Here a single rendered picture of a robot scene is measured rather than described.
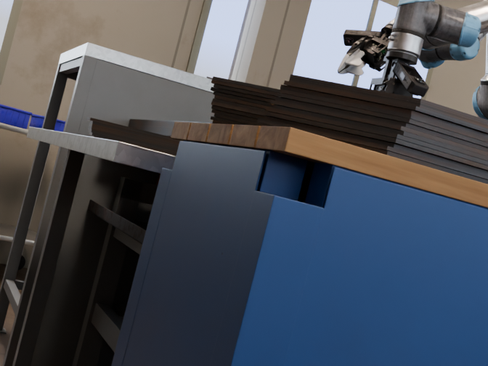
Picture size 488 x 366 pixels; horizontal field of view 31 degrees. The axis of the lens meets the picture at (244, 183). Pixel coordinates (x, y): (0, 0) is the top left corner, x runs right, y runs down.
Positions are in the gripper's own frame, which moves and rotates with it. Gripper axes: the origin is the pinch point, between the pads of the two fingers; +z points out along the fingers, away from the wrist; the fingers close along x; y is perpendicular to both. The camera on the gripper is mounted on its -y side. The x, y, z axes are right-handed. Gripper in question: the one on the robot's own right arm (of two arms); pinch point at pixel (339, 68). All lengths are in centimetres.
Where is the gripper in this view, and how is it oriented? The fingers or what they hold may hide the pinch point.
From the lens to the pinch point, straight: 256.3
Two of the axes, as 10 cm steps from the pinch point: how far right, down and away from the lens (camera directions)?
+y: 6.4, 4.7, -6.1
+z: -7.4, 5.7, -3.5
